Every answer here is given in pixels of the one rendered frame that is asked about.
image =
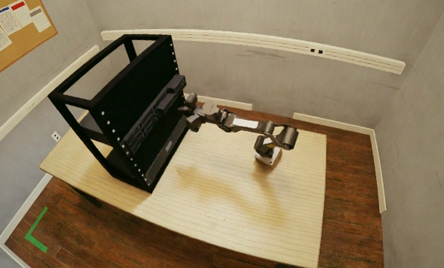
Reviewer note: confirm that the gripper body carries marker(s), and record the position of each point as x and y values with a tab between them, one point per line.
190	102

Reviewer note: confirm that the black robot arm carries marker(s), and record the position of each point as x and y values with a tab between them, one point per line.
233	123

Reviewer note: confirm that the black equipment rack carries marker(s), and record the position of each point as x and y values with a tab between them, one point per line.
127	110

